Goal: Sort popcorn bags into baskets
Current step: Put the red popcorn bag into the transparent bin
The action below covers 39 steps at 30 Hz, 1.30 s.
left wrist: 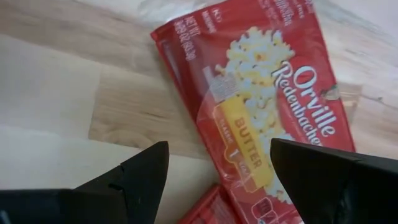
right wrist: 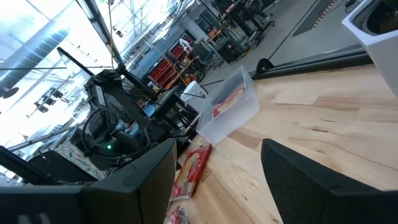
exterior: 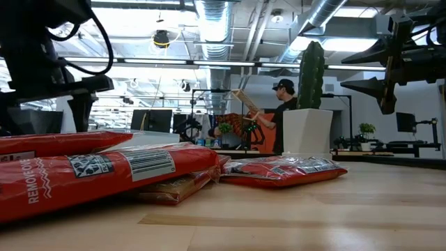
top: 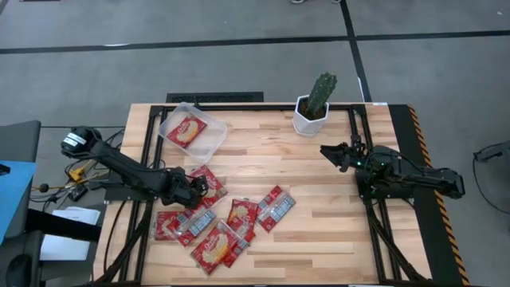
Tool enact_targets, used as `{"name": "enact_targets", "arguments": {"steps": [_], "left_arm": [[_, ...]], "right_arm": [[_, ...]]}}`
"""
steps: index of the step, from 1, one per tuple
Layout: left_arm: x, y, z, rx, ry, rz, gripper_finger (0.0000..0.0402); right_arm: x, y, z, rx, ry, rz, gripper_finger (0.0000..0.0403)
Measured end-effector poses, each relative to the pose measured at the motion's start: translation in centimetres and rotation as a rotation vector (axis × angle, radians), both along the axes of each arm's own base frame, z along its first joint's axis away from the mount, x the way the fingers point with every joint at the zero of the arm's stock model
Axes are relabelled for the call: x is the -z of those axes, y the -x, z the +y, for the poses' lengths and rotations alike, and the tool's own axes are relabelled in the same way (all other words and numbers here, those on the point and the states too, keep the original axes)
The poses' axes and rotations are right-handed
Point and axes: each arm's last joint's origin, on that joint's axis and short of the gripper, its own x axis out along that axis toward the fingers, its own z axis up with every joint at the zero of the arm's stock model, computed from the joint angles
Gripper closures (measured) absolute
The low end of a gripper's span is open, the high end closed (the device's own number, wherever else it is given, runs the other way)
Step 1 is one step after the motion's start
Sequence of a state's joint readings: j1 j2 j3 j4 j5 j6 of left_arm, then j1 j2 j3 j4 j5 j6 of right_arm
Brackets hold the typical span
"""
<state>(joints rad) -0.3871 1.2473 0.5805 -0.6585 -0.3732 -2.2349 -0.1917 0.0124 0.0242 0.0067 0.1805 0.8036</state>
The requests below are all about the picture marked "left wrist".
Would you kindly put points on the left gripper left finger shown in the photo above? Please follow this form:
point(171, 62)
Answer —
point(140, 180)

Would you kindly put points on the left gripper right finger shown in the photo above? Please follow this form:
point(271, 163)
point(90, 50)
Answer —
point(326, 186)

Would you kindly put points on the red Orville Redenbacher popcorn bag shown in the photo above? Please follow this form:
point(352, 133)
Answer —
point(208, 211)
point(248, 77)

